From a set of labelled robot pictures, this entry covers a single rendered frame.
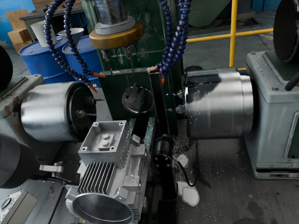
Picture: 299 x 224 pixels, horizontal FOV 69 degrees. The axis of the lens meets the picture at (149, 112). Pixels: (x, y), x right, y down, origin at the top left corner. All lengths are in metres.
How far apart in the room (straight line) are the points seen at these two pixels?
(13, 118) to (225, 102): 0.76
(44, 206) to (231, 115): 0.76
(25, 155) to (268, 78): 0.64
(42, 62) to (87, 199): 2.16
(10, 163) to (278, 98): 0.61
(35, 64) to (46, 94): 1.85
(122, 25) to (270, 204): 0.73
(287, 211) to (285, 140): 0.22
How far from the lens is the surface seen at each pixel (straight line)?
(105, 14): 0.72
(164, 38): 0.95
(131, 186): 0.55
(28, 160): 0.41
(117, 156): 0.55
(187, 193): 0.84
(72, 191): 0.58
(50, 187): 1.05
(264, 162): 0.84
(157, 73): 0.60
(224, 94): 0.70
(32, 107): 0.91
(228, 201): 0.84
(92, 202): 0.69
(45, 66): 2.71
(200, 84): 0.71
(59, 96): 0.86
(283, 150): 0.82
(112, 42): 0.69
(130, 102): 0.95
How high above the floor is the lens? 1.51
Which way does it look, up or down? 35 degrees down
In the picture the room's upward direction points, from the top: 12 degrees counter-clockwise
